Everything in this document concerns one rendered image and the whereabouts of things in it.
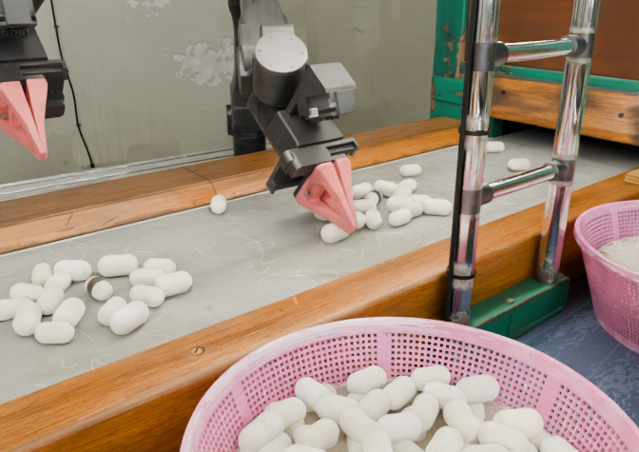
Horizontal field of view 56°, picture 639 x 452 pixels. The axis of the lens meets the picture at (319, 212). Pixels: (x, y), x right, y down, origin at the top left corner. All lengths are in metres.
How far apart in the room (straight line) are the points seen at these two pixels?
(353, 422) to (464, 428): 0.07
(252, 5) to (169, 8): 1.99
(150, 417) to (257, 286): 0.21
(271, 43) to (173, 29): 2.14
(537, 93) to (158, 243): 0.68
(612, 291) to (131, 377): 0.45
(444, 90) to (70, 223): 0.79
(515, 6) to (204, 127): 1.98
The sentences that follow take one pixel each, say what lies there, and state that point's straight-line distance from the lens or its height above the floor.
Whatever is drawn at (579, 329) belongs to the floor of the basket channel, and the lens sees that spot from 0.70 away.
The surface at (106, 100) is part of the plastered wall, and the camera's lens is 2.73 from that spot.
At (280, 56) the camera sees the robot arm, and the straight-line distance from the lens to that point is 0.66.
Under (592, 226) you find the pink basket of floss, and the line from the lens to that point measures 0.76.
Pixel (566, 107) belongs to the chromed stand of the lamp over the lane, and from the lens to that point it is 0.64.
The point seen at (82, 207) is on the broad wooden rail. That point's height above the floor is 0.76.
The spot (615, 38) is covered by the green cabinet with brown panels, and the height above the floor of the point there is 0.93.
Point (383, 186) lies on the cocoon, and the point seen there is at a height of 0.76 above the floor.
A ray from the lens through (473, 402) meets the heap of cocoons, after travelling 0.47.
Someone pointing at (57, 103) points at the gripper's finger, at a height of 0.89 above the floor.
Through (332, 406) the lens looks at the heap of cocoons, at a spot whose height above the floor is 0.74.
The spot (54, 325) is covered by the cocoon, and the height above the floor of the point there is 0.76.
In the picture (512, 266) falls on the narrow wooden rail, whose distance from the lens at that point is 0.67.
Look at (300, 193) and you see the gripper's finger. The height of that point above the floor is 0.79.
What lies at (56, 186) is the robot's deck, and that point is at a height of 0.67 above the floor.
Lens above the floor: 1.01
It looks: 21 degrees down
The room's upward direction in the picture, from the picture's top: straight up
